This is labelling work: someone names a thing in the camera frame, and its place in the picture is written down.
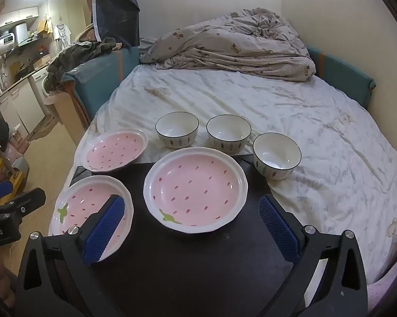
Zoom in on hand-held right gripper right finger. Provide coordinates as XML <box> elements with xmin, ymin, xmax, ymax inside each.
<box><xmin>258</xmin><ymin>194</ymin><xmax>369</xmax><ymax>317</ymax></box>

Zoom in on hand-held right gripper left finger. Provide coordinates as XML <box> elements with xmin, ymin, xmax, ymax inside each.
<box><xmin>16</xmin><ymin>194</ymin><xmax>126</xmax><ymax>317</ymax></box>

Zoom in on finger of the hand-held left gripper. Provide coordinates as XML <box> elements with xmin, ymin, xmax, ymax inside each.
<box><xmin>0</xmin><ymin>188</ymin><xmax>47</xmax><ymax>227</ymax></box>
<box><xmin>0</xmin><ymin>180</ymin><xmax>15</xmax><ymax>203</ymax></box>

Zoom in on medium pink strawberry plate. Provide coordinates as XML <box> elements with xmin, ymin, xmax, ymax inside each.
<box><xmin>50</xmin><ymin>176</ymin><xmax>134</xmax><ymax>261</ymax></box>

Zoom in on white bowl with dark rim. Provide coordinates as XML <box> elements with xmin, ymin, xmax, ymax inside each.
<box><xmin>206</xmin><ymin>114</ymin><xmax>252</xmax><ymax>154</ymax></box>
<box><xmin>253</xmin><ymin>132</ymin><xmax>302</xmax><ymax>180</ymax></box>
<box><xmin>155</xmin><ymin>112</ymin><xmax>199</xmax><ymax>148</ymax></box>

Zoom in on small pink strawberry plate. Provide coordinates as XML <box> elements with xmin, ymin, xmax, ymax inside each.
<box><xmin>83</xmin><ymin>128</ymin><xmax>149</xmax><ymax>172</ymax></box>

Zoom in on large pink strawberry plate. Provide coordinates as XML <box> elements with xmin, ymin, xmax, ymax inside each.
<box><xmin>143</xmin><ymin>147</ymin><xmax>248</xmax><ymax>234</ymax></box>

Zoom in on person's left hand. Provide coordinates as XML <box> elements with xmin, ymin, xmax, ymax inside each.
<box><xmin>0</xmin><ymin>247</ymin><xmax>18</xmax><ymax>308</ymax></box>

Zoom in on yellow wooden rack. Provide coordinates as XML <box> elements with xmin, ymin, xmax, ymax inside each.
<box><xmin>0</xmin><ymin>129</ymin><xmax>30</xmax><ymax>202</ymax></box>

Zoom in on pink bag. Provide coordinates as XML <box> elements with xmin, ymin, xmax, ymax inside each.
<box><xmin>7</xmin><ymin>131</ymin><xmax>30</xmax><ymax>159</ymax></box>

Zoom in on white base cabinets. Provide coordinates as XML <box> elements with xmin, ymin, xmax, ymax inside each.
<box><xmin>0</xmin><ymin>79</ymin><xmax>47</xmax><ymax>133</ymax></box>

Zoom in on black board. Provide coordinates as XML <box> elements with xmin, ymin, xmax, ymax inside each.
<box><xmin>70</xmin><ymin>153</ymin><xmax>321</xmax><ymax>317</ymax></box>

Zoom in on wooden bed side panel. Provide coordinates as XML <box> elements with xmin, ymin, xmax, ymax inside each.
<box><xmin>51</xmin><ymin>89</ymin><xmax>90</xmax><ymax>136</ymax></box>

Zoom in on white washing machine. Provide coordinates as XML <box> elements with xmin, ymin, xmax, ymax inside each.
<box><xmin>31</xmin><ymin>68</ymin><xmax>55</xmax><ymax>106</ymax></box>

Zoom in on white bed sheet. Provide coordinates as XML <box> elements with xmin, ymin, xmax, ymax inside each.
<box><xmin>48</xmin><ymin>63</ymin><xmax>397</xmax><ymax>288</ymax></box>

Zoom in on white water heater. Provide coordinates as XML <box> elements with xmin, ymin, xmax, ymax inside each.
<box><xmin>0</xmin><ymin>33</ymin><xmax>16</xmax><ymax>62</ymax></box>

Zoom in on camouflage clothing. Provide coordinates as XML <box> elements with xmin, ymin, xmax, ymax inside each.
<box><xmin>47</xmin><ymin>38</ymin><xmax>121</xmax><ymax>93</ymax></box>

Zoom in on grey range hood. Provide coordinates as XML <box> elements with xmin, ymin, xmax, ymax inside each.
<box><xmin>13</xmin><ymin>23</ymin><xmax>37</xmax><ymax>47</ymax></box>

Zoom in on white hanging shirt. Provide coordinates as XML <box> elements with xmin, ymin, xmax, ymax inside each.
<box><xmin>54</xmin><ymin>23</ymin><xmax>70</xmax><ymax>42</ymax></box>

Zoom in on brown paper bag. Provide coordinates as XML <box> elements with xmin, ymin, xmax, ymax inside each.
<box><xmin>36</xmin><ymin>16</ymin><xmax>52</xmax><ymax>36</ymax></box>

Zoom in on tall white cabinet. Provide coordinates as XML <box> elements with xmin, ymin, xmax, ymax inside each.
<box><xmin>48</xmin><ymin>0</ymin><xmax>70</xmax><ymax>45</ymax></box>

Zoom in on beige printed quilt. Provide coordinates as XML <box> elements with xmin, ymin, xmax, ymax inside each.
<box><xmin>140</xmin><ymin>8</ymin><xmax>316</xmax><ymax>81</ymax></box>

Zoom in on navy hanging cloth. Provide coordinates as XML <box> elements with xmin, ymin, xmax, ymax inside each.
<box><xmin>92</xmin><ymin>0</ymin><xmax>141</xmax><ymax>48</ymax></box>

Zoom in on teal bed rail pad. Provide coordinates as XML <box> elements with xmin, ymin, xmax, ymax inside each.
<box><xmin>306</xmin><ymin>46</ymin><xmax>377</xmax><ymax>90</ymax></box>
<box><xmin>61</xmin><ymin>46</ymin><xmax>141</xmax><ymax>119</ymax></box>

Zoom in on white wall cabinets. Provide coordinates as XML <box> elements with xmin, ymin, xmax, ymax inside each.
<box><xmin>0</xmin><ymin>7</ymin><xmax>40</xmax><ymax>29</ymax></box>

